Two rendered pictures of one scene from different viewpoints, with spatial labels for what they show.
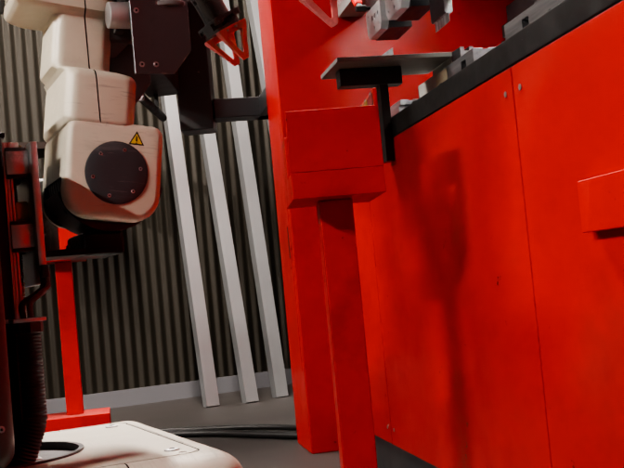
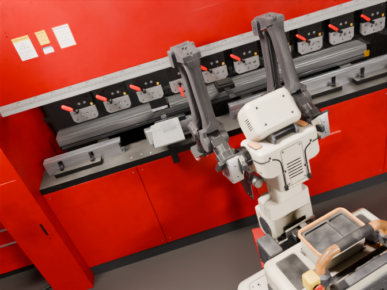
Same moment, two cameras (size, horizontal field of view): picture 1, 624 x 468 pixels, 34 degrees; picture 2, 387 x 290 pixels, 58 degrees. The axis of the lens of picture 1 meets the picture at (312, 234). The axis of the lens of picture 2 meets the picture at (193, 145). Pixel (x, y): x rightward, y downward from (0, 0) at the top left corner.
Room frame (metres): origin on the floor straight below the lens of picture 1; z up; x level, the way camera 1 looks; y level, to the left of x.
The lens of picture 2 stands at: (1.90, 1.57, 2.05)
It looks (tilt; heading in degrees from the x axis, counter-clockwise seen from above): 33 degrees down; 279
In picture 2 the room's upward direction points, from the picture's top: 16 degrees counter-clockwise
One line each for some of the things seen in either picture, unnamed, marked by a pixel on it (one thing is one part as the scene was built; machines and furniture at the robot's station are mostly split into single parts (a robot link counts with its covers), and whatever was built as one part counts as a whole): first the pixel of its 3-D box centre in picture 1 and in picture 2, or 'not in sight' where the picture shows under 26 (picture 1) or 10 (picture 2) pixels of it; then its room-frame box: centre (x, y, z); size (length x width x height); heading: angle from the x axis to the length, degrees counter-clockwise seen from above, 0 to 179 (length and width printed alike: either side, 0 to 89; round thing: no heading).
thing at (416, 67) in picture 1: (384, 66); (167, 132); (2.30, -0.20, 1.00); 0.26 x 0.18 x 0.01; 101
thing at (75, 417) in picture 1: (69, 333); not in sight; (3.77, 0.93, 0.42); 0.25 x 0.20 x 0.83; 101
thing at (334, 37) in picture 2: not in sight; (338, 27); (1.18, -0.57, 1.26); 0.15 x 0.09 x 0.17; 11
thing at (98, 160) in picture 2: not in sight; (78, 167); (2.91, -0.17, 0.89); 0.30 x 0.05 x 0.03; 11
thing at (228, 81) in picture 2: not in sight; (227, 88); (1.90, -0.59, 1.01); 0.26 x 0.12 x 0.05; 101
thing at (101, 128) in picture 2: not in sight; (215, 92); (2.00, -0.71, 0.93); 2.30 x 0.14 x 0.10; 11
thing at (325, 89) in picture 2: not in sight; (318, 92); (1.34, -0.48, 0.89); 0.30 x 0.05 x 0.03; 11
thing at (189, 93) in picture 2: not in sight; (193, 94); (2.05, 0.22, 1.40); 0.11 x 0.06 x 0.43; 25
